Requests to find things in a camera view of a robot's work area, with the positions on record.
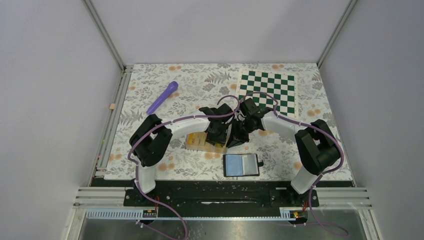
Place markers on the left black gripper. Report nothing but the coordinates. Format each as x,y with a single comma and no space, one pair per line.
220,139

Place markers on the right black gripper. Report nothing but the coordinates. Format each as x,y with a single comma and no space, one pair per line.
236,138

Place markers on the clear plastic card box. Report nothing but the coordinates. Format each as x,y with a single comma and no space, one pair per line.
214,148

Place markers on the black leather card holder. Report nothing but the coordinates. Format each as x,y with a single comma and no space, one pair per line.
241,165

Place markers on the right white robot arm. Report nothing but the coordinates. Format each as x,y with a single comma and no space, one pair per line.
317,147

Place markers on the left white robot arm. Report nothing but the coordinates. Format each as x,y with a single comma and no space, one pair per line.
152,138

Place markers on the gold credit cards stack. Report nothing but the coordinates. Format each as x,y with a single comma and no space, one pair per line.
196,141

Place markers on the floral pattern table mat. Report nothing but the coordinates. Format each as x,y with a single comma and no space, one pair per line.
202,85

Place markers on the green white chessboard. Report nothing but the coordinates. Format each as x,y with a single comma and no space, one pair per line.
267,88

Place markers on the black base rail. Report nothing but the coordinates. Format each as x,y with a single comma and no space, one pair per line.
231,199

